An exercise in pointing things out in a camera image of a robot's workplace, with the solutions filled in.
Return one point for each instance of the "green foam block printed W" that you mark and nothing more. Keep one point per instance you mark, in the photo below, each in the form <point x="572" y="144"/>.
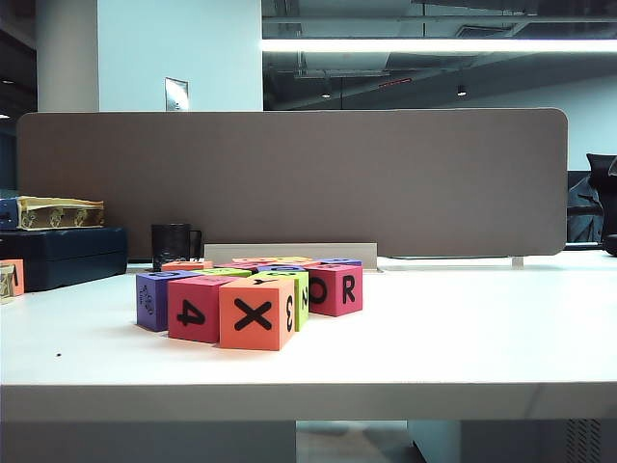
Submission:
<point x="302" y="320"/>

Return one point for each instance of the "red foam block printed 4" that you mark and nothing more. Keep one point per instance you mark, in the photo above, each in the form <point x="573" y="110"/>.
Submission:
<point x="207" y="289"/>

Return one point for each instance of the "orange foam block printed X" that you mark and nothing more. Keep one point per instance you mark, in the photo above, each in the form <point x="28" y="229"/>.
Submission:
<point x="231" y="333"/>

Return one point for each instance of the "orange foam block printed I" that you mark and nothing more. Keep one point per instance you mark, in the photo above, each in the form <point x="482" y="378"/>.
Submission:
<point x="185" y="266"/>

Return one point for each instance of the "purple block with animal picture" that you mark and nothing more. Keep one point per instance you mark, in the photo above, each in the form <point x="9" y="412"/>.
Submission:
<point x="152" y="301"/>

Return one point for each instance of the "yellow foam letter block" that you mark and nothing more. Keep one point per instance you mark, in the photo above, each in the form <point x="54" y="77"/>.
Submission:
<point x="299" y="259"/>

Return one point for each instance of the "green foam letter block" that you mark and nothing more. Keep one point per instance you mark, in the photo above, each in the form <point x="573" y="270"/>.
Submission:
<point x="222" y="273"/>

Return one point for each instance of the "purple foam block printed R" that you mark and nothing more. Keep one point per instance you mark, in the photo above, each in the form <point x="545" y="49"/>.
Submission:
<point x="342" y="262"/>

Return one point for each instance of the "brown-grey desk divider panel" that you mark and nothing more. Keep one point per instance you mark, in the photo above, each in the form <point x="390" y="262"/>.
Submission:
<point x="337" y="183"/>

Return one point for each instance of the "orange foam block printed 7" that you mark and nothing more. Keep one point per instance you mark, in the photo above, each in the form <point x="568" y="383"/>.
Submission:
<point x="255" y="260"/>

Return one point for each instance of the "red foam block printed R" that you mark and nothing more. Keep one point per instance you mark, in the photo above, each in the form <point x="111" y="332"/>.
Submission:
<point x="337" y="308"/>

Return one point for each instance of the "black mug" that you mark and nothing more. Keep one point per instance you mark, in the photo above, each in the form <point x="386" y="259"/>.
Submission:
<point x="169" y="246"/>

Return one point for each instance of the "red LED sign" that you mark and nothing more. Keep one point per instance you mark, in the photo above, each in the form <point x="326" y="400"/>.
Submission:
<point x="395" y="83"/>

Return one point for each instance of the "metal divider foot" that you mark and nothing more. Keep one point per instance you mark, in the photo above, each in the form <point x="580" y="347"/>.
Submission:
<point x="517" y="262"/>

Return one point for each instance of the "long white ceiling light strip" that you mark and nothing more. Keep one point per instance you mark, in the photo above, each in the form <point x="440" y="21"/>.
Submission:
<point x="434" y="45"/>

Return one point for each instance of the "dark blue hard case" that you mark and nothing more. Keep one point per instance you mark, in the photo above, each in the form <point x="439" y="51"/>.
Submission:
<point x="72" y="255"/>

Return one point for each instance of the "white under-desk leg panel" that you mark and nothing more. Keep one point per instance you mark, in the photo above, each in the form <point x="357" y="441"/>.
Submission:
<point x="434" y="441"/>

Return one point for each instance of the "yellow patterned flat box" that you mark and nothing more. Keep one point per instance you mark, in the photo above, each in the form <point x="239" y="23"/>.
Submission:
<point x="58" y="214"/>

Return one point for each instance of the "plain grey under-desk panel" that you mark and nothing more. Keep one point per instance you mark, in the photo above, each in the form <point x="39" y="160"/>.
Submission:
<point x="144" y="443"/>

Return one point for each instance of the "orange foam block printed 1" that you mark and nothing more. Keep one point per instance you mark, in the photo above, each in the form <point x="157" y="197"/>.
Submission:
<point x="18" y="284"/>

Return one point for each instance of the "blue box with white print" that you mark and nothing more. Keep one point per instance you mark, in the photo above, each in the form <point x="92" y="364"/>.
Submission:
<point x="7" y="212"/>

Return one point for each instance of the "black rounded desk item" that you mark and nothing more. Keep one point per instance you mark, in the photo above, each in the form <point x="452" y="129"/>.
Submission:
<point x="611" y="246"/>

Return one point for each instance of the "white round building column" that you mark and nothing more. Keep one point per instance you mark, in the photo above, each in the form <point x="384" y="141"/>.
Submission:
<point x="67" y="48"/>

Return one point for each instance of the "grey under-desk panel with vent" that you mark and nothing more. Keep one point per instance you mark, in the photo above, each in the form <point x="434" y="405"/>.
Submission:
<point x="530" y="441"/>

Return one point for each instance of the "tan picture block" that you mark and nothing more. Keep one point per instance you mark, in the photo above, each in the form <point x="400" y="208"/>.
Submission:
<point x="6" y="287"/>

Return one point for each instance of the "silver wall sign plate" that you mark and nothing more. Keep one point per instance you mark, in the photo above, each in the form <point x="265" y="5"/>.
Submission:
<point x="176" y="94"/>

